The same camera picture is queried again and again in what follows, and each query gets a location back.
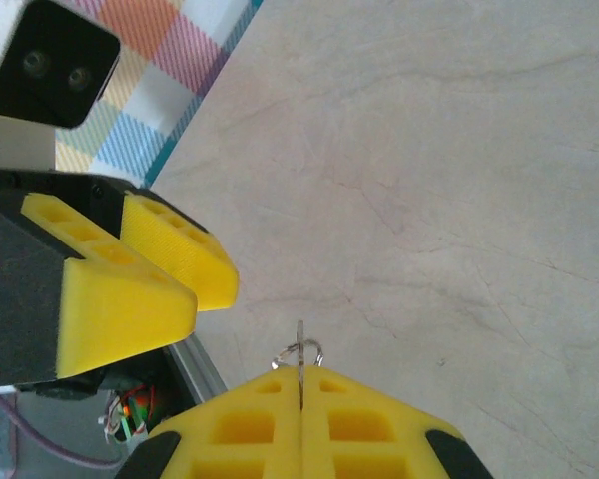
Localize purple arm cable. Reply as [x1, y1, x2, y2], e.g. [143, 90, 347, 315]
[0, 391, 127, 471]

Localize plaid backdrop panel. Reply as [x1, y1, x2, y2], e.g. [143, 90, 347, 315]
[53, 0, 267, 190]

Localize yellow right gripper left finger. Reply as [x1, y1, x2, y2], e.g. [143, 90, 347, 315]
[117, 366, 301, 479]

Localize aluminium front rail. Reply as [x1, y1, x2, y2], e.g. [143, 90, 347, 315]
[163, 332, 229, 416]

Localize metal key ring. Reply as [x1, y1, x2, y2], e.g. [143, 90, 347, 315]
[271, 337, 326, 372]

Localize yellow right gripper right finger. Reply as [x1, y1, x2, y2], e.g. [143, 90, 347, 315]
[300, 365, 495, 479]

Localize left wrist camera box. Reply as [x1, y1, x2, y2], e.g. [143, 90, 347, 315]
[0, 0, 122, 174]

